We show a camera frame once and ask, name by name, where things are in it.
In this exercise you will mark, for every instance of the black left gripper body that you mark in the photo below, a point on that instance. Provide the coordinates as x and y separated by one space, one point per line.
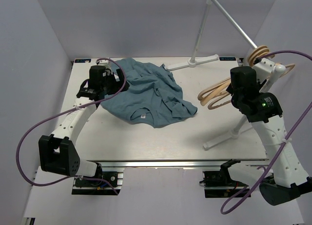
110 86

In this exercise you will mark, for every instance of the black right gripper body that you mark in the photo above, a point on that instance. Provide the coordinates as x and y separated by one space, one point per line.
234 97

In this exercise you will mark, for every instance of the blue t shirt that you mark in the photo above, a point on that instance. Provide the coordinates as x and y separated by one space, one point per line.
153 96

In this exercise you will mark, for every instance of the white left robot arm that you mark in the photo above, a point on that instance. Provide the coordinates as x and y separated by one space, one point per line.
57 151

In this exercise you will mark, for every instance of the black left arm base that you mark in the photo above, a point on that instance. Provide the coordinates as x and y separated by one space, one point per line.
109 185

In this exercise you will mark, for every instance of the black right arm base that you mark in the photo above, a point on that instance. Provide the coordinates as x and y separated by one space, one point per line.
216 186

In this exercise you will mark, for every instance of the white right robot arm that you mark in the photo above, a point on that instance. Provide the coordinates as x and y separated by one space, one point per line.
284 179

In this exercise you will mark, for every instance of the white clothes rack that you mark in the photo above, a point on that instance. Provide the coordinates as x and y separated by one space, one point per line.
268 72

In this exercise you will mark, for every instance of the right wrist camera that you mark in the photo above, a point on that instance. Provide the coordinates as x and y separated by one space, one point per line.
263 107

